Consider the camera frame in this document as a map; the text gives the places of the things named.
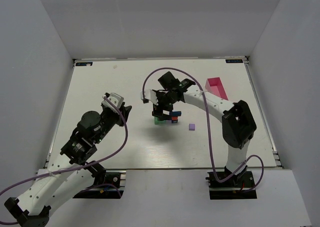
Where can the pink plastic box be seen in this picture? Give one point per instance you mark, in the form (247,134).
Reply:
(215,86)

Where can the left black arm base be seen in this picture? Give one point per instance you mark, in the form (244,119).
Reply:
(109,186)

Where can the dark blue long block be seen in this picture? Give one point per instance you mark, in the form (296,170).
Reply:
(175,113)

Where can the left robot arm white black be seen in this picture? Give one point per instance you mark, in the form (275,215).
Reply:
(70,172)

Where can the left blue table label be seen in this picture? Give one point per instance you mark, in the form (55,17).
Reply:
(83,64)

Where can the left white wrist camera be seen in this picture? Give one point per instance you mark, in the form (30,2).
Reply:
(112,101)

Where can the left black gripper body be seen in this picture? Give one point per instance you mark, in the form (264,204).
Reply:
(124,112)

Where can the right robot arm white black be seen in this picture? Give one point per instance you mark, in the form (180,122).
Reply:
(238,124)

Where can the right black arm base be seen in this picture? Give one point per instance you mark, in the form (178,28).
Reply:
(232,189)

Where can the green wood block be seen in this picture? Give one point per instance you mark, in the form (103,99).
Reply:
(157,121)

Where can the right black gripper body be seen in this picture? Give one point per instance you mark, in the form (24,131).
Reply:
(160,113)

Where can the blue table label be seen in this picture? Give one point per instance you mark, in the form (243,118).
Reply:
(83,64)
(234,61)

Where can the right blue table label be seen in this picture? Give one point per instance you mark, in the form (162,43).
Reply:
(234,61)

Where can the small purple cube block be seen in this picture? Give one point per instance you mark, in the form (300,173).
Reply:
(191,127)

